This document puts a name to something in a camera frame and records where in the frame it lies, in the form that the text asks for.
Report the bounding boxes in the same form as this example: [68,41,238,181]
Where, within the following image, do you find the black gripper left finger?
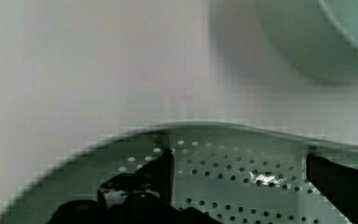
[97,149,174,208]

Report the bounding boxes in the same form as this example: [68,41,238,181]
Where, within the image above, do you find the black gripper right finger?
[306,154,358,224]

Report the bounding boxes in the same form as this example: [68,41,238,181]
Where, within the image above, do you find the green plastic strainer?
[0,122,358,224]

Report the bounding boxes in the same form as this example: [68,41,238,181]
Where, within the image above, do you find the green bowl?
[255,0,358,83]

